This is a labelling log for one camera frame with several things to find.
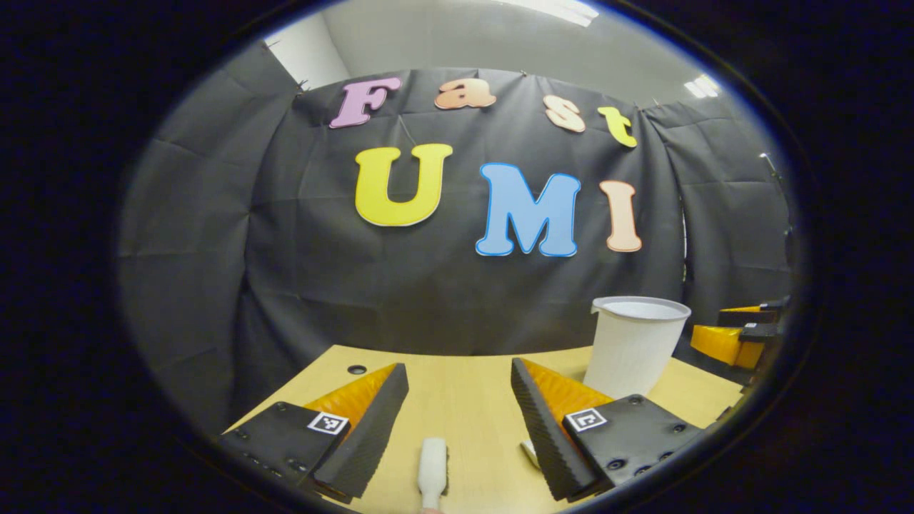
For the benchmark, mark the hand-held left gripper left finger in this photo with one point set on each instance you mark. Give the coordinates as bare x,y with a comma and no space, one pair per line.
371,428

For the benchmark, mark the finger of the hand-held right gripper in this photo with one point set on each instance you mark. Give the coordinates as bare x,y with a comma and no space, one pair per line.
750,317
758,332

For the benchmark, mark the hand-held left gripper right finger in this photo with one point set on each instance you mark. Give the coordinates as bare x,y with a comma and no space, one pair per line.
543,435

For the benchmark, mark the small white broom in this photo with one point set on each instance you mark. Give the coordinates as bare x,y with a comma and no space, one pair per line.
433,464

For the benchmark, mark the white ribbed garbage bin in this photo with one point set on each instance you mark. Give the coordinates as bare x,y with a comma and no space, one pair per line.
632,350

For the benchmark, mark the black backdrop cloth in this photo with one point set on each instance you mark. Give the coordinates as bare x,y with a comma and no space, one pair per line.
285,285

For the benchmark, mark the small ceiling light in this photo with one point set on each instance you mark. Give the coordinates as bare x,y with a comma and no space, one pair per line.
702,86

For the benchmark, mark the long ceiling light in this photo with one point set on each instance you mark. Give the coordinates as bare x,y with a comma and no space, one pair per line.
557,10

